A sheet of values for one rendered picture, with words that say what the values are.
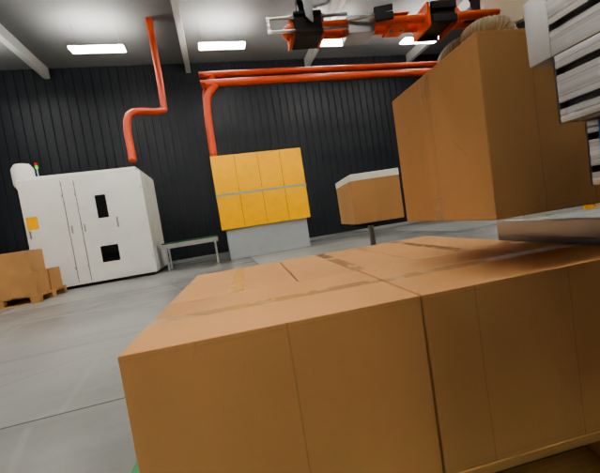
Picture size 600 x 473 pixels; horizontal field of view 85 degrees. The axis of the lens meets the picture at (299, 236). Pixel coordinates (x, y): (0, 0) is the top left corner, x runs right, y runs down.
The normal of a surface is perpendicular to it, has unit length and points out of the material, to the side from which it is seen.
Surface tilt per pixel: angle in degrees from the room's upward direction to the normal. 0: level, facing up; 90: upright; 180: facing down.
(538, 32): 90
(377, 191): 90
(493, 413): 90
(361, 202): 90
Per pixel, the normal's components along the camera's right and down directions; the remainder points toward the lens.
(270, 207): 0.23, 0.02
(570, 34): -0.96, 0.16
